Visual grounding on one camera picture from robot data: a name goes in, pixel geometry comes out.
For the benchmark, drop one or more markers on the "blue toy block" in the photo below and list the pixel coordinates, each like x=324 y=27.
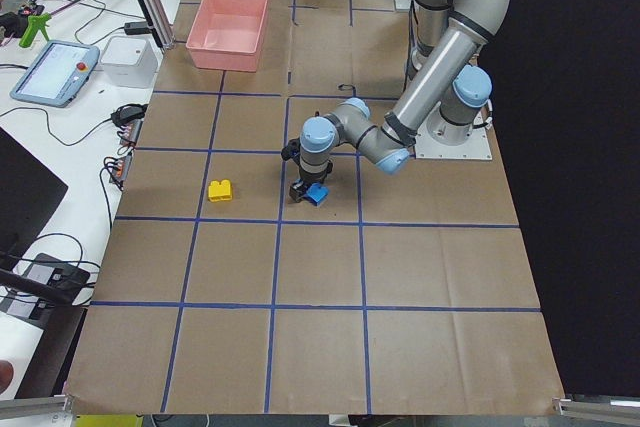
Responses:
x=316 y=194

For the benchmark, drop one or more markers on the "green plastic clamp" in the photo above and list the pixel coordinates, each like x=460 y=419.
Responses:
x=36 y=23

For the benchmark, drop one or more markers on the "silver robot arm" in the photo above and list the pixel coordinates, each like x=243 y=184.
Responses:
x=445 y=91

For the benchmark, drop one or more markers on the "black power adapter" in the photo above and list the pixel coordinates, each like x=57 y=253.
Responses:
x=136 y=28

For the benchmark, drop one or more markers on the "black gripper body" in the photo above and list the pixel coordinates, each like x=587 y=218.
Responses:
x=311 y=178

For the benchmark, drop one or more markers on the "black monitor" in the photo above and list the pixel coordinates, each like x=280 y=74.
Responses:
x=30 y=195

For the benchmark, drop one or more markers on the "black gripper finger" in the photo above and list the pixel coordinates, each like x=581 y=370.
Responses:
x=297 y=191

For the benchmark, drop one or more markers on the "pink plastic box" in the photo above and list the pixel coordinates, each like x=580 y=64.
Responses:
x=228 y=34

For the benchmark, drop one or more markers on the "white cube device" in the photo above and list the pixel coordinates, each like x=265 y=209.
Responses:
x=129 y=62

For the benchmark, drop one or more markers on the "yellow toy block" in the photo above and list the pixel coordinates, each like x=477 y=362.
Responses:
x=220 y=190

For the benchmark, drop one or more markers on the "teach pendant tablet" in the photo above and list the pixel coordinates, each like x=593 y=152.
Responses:
x=57 y=74

